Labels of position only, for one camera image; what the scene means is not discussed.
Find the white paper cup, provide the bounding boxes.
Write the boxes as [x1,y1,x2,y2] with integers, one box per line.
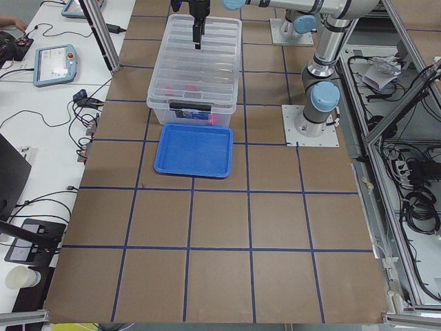
[5,265,41,290]

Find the black box latch handle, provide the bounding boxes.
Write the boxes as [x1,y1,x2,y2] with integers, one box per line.
[169,102,212,112]

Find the clear plastic box lid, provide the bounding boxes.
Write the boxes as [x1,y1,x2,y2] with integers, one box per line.
[146,14,243,108]

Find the red toy block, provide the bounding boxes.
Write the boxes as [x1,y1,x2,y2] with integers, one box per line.
[207,114,222,126]
[164,86,174,97]
[185,85,198,92]

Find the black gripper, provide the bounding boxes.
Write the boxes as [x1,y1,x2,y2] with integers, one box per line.
[188,0,210,50]

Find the clear plastic storage box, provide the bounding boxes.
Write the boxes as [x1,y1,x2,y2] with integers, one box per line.
[146,14,243,127]

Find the black monitor stand base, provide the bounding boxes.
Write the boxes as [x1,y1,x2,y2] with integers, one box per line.
[1,218,66,266]

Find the blue plastic tray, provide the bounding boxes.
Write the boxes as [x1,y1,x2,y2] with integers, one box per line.
[154,123,234,179]

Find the aluminium frame post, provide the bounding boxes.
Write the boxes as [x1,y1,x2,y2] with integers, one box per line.
[79,0,121,72]

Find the teach pendant tablet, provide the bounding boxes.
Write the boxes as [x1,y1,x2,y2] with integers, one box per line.
[60,0,106,18]
[33,44,77,88]

